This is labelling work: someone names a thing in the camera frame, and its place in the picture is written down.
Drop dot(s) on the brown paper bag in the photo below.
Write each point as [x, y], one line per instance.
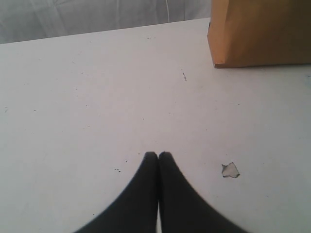
[247, 33]

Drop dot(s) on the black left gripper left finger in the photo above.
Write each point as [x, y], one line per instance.
[135, 209]

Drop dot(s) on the torn paper scrap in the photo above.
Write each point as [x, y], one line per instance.
[230, 170]

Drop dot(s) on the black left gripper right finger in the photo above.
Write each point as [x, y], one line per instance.
[182, 209]

